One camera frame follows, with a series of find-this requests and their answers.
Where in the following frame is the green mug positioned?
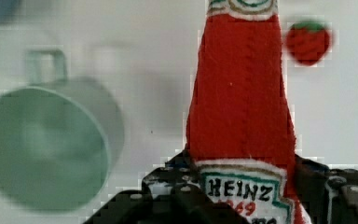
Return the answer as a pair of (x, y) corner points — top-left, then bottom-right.
(0, 49), (124, 213)

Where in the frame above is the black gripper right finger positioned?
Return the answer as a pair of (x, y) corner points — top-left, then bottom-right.
(295, 155), (358, 224)

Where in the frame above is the red plush ketchup bottle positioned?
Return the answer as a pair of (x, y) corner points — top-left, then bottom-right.
(186, 0), (311, 224)

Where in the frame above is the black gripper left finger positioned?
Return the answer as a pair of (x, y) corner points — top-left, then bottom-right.
(83, 150), (249, 224)

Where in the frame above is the small red strawberry toy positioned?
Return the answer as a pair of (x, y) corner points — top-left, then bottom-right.
(284, 21), (332, 66)

